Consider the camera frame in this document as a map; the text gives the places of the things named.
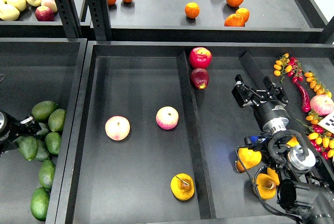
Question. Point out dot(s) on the red chili pepper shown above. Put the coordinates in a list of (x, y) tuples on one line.
[(305, 100)]

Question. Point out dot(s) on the dark red apple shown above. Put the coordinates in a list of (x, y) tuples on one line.
[(199, 78)]

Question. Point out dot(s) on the bright red apple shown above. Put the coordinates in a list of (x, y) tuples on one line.
[(200, 57)]

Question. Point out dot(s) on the cherry tomato bunch upper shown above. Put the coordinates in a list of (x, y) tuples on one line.
[(288, 66)]

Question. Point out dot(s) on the pink apple left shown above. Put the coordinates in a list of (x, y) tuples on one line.
[(117, 127)]

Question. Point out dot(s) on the pink apple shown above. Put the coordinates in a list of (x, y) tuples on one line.
[(167, 118), (117, 127)]

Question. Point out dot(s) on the pink apple right tray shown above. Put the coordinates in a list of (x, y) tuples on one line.
[(322, 104)]

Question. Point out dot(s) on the green avocado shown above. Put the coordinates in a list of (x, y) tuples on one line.
[(28, 147), (42, 110)]

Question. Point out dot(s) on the green avocado top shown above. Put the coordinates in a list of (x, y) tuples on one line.
[(42, 110)]

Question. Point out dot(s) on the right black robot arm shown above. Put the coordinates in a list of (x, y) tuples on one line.
[(305, 192)]

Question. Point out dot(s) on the checkered marker card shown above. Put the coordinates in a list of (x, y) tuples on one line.
[(327, 122)]

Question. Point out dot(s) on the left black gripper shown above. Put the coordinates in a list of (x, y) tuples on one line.
[(26, 127)]

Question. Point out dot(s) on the pink apple centre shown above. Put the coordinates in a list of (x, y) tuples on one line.
[(167, 118)]

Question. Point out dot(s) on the yellow pear in middle tray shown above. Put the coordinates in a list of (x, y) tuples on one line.
[(182, 186)]

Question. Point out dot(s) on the orange on shelf centre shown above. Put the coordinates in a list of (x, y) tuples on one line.
[(192, 10)]

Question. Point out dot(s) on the black centre tray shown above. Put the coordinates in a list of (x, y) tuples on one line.
[(128, 181)]

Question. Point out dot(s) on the black tray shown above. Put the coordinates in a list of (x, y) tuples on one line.
[(36, 69), (128, 181)]

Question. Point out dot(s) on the cherry tomato bunch lower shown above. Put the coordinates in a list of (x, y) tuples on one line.
[(321, 139)]

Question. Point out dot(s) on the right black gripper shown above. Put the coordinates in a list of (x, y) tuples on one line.
[(271, 116)]

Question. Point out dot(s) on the black left tray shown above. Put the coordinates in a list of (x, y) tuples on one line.
[(36, 69)]

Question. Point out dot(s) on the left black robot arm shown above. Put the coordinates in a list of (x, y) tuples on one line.
[(7, 142)]

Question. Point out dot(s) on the cherry tomato bunch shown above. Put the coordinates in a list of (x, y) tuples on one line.
[(288, 66), (321, 139)]

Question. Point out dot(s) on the red apple on shelf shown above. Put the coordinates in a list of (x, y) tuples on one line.
[(44, 13)]

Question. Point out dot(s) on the yellow pear bottom of pile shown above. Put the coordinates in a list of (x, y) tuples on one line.
[(265, 186)]

